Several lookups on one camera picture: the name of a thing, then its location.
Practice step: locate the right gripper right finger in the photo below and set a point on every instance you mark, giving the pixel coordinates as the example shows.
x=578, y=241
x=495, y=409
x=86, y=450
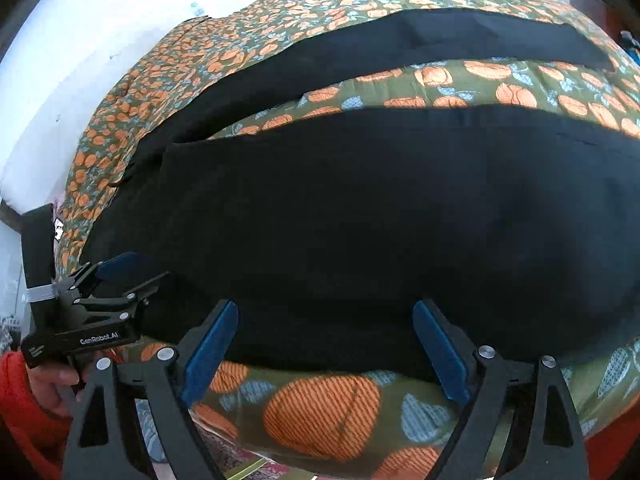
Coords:
x=545, y=439

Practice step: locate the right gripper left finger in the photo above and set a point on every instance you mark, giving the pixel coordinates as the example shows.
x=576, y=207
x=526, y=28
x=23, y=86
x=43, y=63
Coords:
x=106, y=440

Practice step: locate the black pants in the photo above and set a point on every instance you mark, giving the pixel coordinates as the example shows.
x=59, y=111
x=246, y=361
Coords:
x=485, y=162

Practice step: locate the left hand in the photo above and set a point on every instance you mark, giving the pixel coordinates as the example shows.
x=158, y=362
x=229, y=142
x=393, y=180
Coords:
x=58, y=387

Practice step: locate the floral orange green bedspread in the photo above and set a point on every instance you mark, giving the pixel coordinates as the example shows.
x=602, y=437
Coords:
x=378, y=424

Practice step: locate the patterned floor rug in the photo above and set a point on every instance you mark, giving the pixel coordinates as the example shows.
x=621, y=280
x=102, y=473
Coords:
x=218, y=435

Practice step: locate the red fleece garment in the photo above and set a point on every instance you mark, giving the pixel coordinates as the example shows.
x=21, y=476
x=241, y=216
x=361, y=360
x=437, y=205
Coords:
x=32, y=441

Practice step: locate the cream padded headboard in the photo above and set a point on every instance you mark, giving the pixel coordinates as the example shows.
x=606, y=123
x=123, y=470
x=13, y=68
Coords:
x=71, y=53

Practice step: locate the pile of clothes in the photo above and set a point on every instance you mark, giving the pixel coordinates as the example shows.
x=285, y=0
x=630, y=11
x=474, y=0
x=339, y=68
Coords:
x=630, y=44

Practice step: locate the dark red wooden cabinet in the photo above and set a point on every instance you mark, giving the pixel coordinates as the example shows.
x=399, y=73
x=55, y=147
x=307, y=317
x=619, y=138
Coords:
x=602, y=14

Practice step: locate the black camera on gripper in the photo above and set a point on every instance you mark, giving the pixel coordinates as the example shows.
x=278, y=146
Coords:
x=38, y=264

